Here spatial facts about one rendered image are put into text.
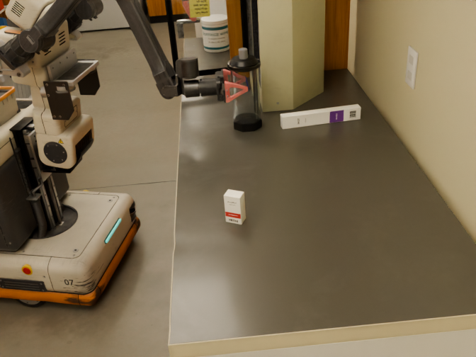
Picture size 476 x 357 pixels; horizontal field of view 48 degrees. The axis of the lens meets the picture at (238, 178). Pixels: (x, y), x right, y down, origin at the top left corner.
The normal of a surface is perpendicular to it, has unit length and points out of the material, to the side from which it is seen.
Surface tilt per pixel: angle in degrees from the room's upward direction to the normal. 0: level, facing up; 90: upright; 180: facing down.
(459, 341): 90
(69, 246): 0
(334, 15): 90
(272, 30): 90
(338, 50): 90
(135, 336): 0
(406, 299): 0
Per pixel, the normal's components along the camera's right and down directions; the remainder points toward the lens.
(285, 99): 0.07, 0.51
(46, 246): -0.07, -0.85
